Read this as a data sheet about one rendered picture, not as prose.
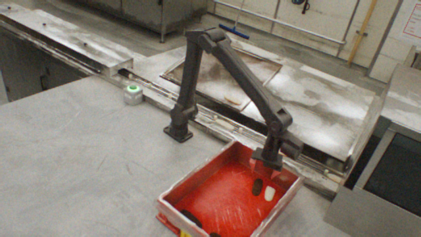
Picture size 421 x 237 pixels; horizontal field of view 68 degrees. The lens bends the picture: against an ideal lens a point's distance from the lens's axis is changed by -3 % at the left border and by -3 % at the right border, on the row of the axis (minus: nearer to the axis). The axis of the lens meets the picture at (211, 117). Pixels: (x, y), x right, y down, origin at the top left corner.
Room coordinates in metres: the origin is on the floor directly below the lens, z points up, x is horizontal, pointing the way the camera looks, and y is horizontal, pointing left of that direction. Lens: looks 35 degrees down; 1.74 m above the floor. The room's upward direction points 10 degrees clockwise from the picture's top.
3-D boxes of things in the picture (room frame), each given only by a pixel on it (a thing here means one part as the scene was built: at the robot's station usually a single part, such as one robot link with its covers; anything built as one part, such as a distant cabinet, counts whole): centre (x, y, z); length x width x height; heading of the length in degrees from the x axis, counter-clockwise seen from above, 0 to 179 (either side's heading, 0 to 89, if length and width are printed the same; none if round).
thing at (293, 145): (0.88, -0.27, 1.10); 0.11 x 0.09 x 0.12; 55
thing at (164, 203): (0.79, -0.13, 0.88); 0.49 x 0.34 x 0.10; 148
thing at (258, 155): (0.90, -0.23, 1.01); 0.10 x 0.07 x 0.07; 78
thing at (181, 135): (1.16, 0.14, 0.86); 0.12 x 0.09 x 0.08; 57
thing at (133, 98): (1.36, 0.41, 0.84); 0.08 x 0.08 x 0.11; 63
